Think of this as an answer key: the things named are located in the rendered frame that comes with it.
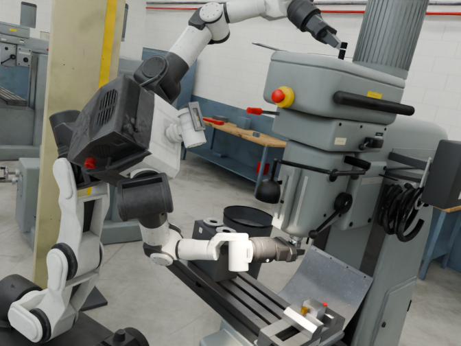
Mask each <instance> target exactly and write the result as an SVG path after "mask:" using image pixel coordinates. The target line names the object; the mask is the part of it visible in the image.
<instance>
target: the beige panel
mask: <svg viewBox="0 0 461 346"><path fill-rule="evenodd" d="M125 5H126V0H52V7H51V25H50V35H49V53H48V63H47V81H46V90H45V108H44V118H43V136H42V146H41V156H40V174H39V184H38V202H37V211H36V230H35V239H34V257H33V267H32V282H33V283H35V284H36V285H37V286H39V287H41V288H42V289H43V290H45V289H47V282H48V279H49V275H48V268H47V254H48V252H50V250H51V248H52V246H53V245H55V244H56V242H57V241H58V236H59V232H60V222H61V216H62V212H61V209H60V205H59V203H58V200H59V195H60V188H59V187H58V184H57V182H56V179H55V176H54V173H53V165H54V163H55V161H56V160H57V159H58V151H57V149H58V147H57V145H56V141H55V138H54V134H53V131H52V128H51V124H50V121H49V117H50V116H51V115H52V114H54V113H57V112H59V111H65V110H79V111H82V109H83V108H84V106H85V105H86V104H87V103H88V102H89V100H90V99H91V98H92V97H93V96H94V95H95V94H96V93H97V91H98V90H99V89H100V87H102V86H103V85H105V84H107V83H109V82H110V81H112V80H114V79H115V78H117V70H118V64H119V52H120V47H121V35H122V29H123V18H124V11H125ZM105 305H108V302H107V300H106V299H105V298H104V296H103V295H102V294H101V292H100V291H99V290H98V289H97V288H96V286H94V288H93V289H92V291H91V292H90V294H89V295H88V297H87V298H86V301H85V302H84V304H83V305H82V307H81V308H80V309H79V310H80V311H82V312H83V311H86V310H91V309H94V308H98V307H102V306H105Z"/></svg>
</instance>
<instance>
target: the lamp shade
mask: <svg viewBox="0 0 461 346"><path fill-rule="evenodd" d="M280 195H281V188H280V185H279V184H278V183H277V182H276V181H275V180H273V181H272V180H270V179H265V180H263V181H261V182H260V184H259V186H258V187H257V191H256V195H255V198H256V199H257V200H260V201H261V202H264V203H270V204H277V203H279V198H280Z"/></svg>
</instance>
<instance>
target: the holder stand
mask: <svg viewBox="0 0 461 346"><path fill-rule="evenodd" d="M217 233H237V232H236V231H235V230H234V229H231V228H229V227H227V226H226V225H225V224H224V223H223V222H222V221H221V220H219V219H217V218H205V219H204V220H195V223H194V227H193V234H192V239H194V240H211V239H212V238H213V237H214V236H215V235H216V234H217ZM192 262H193V263H194V264H195V265H196V266H197V267H198V268H199V269H200V270H202V271H203V272H204V273H205V274H206V275H207V276H208V277H209V278H210V279H211V280H212V281H213V282H218V281H224V280H227V279H234V278H237V273H238V272H235V271H229V269H228V255H221V253H220V255H219V257H218V259H217V260H205V259H195V260H192Z"/></svg>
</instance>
